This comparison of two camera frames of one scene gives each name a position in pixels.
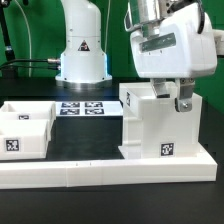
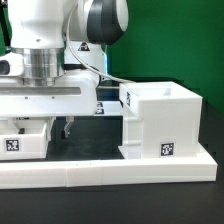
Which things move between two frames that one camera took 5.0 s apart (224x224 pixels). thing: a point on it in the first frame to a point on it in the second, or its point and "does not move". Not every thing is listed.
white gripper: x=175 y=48 to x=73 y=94
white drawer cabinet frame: x=153 y=128 does not move
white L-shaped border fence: x=165 y=169 does not move
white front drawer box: x=23 y=139 does not move
